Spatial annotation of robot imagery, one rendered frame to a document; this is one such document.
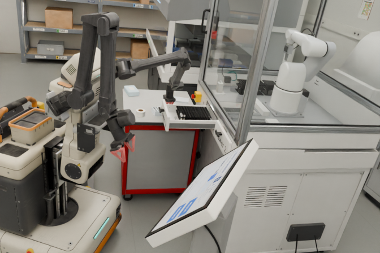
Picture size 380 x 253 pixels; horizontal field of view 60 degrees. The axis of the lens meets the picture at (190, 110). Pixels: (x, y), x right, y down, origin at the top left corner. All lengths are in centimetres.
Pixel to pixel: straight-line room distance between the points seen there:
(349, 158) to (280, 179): 45
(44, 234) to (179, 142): 108
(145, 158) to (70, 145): 85
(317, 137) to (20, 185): 166
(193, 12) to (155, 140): 114
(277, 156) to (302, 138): 18
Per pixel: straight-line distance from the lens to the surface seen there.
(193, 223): 108
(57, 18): 577
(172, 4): 285
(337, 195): 244
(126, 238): 255
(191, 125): 218
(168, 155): 257
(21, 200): 205
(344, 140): 216
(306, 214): 242
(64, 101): 156
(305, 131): 197
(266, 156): 194
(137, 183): 270
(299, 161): 207
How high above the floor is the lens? 186
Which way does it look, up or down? 25 degrees down
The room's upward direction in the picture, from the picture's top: 8 degrees clockwise
